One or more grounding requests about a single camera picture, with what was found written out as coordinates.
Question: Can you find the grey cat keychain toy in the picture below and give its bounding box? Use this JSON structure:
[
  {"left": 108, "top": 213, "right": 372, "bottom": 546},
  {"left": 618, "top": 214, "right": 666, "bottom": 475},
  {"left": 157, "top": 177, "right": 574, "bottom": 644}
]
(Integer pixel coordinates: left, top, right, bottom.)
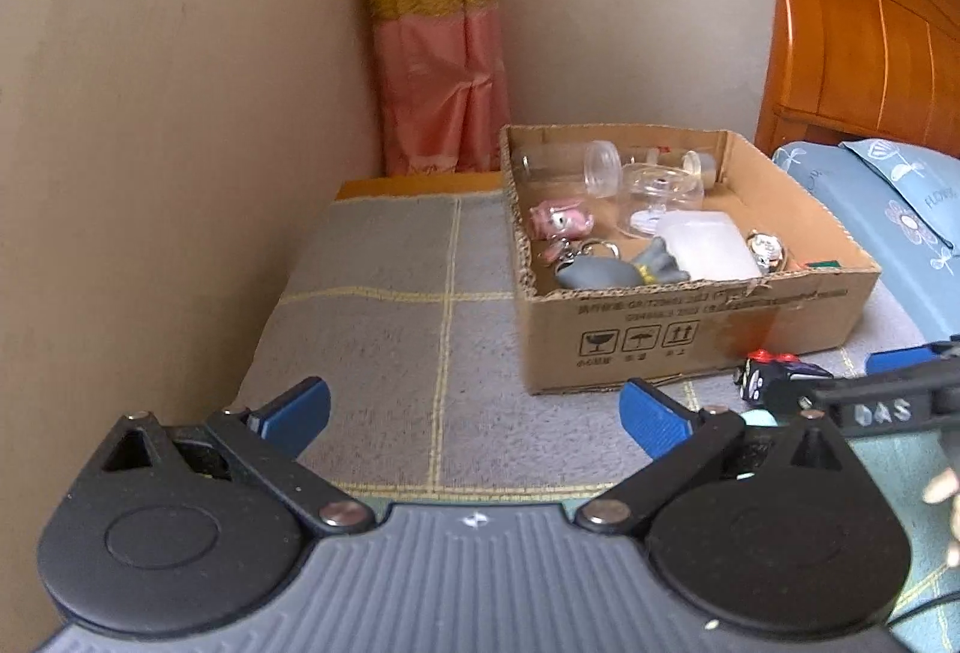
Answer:
[{"left": 555, "top": 236, "right": 691, "bottom": 290}]

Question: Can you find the cardboard box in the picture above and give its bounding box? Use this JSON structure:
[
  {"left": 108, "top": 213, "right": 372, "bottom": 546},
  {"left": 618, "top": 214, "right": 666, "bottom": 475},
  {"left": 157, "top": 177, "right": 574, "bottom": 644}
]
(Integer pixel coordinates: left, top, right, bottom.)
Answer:
[{"left": 499, "top": 124, "right": 882, "bottom": 395}]

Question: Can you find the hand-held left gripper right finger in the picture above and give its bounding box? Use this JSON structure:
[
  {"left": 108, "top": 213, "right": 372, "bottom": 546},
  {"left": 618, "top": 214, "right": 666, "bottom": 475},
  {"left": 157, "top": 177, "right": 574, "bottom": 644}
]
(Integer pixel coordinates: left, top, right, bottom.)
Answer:
[{"left": 574, "top": 377, "right": 863, "bottom": 538}]

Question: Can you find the clear glass dome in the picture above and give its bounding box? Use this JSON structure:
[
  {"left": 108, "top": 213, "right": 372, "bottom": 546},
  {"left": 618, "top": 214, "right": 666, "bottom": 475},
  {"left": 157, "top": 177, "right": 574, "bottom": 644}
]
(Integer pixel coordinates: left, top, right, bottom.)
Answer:
[{"left": 619, "top": 165, "right": 706, "bottom": 239}]

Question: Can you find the teal mat with yellow label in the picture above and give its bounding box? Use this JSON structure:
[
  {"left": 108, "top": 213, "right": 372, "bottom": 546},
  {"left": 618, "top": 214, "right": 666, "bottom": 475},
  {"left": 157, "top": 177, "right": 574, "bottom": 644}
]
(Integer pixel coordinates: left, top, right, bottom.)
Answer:
[{"left": 330, "top": 432, "right": 960, "bottom": 624}]

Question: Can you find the gold-toned glass jar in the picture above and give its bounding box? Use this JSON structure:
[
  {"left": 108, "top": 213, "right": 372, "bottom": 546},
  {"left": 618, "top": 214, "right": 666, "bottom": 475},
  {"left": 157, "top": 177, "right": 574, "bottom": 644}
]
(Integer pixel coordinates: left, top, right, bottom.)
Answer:
[{"left": 628, "top": 146, "right": 717, "bottom": 183}]

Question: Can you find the orange wooden headboard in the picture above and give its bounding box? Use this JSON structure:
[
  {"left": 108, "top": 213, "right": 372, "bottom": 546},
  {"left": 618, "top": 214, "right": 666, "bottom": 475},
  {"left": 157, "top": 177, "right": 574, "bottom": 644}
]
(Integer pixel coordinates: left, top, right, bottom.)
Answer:
[{"left": 754, "top": 0, "right": 960, "bottom": 159}]

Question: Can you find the silver round keychain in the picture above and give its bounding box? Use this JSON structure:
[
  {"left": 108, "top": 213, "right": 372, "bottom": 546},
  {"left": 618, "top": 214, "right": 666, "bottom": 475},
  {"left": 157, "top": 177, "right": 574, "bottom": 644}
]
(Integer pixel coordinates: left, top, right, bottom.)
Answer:
[{"left": 746, "top": 231, "right": 788, "bottom": 273}]

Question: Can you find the blue floral pillow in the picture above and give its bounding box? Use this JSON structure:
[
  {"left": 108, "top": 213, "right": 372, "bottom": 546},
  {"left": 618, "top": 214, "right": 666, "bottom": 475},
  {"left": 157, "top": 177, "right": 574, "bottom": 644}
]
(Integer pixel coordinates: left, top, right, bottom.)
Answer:
[{"left": 838, "top": 137, "right": 960, "bottom": 253}]

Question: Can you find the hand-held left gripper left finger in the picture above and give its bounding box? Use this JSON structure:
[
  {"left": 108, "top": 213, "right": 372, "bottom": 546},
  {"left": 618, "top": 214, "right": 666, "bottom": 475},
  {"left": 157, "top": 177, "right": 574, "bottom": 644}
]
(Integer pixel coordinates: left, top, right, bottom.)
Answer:
[{"left": 101, "top": 377, "right": 376, "bottom": 535}]

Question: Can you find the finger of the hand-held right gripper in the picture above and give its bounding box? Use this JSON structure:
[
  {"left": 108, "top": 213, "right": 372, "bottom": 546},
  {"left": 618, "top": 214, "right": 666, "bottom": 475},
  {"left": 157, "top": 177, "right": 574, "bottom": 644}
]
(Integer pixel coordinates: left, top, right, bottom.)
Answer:
[
  {"left": 772, "top": 368, "right": 960, "bottom": 435},
  {"left": 865, "top": 339, "right": 960, "bottom": 378}
]

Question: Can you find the pink keychain toy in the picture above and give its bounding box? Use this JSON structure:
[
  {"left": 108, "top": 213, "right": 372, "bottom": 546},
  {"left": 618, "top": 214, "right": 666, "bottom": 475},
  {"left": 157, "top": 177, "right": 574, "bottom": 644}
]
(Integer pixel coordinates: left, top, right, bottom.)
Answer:
[{"left": 529, "top": 199, "right": 597, "bottom": 264}]

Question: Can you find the grey checked blanket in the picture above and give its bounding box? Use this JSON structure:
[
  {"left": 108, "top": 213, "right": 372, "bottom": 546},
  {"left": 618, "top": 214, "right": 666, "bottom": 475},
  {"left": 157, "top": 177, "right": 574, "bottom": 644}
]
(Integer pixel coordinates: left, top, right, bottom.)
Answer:
[{"left": 236, "top": 188, "right": 931, "bottom": 496}]

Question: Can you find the pink curtain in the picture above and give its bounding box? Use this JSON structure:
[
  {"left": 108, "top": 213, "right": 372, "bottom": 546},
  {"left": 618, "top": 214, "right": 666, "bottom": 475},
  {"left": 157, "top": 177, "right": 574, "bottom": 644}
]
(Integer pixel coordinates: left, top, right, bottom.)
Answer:
[{"left": 356, "top": 0, "right": 512, "bottom": 178}]

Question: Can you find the wooden bed side rail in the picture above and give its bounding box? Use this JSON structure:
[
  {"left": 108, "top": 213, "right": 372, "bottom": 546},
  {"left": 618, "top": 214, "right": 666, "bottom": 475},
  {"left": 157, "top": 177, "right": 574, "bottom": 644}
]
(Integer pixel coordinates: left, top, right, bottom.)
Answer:
[{"left": 334, "top": 171, "right": 505, "bottom": 202}]

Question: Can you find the blue floral bed sheet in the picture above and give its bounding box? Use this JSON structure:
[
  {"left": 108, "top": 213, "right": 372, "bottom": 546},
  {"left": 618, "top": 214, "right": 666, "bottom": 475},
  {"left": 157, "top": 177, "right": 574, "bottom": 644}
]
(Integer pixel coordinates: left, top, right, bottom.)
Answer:
[{"left": 772, "top": 141, "right": 960, "bottom": 354}]

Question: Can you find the black toy car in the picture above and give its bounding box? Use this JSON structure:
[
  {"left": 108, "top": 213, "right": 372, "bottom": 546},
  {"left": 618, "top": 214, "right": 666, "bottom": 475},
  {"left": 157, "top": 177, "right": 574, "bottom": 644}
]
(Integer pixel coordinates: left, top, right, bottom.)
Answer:
[{"left": 739, "top": 349, "right": 833, "bottom": 410}]

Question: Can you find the clear plastic jar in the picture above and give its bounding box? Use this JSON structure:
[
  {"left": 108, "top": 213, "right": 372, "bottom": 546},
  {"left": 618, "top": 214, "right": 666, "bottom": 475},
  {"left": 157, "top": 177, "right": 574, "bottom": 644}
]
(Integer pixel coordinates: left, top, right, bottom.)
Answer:
[{"left": 521, "top": 141, "right": 622, "bottom": 198}]

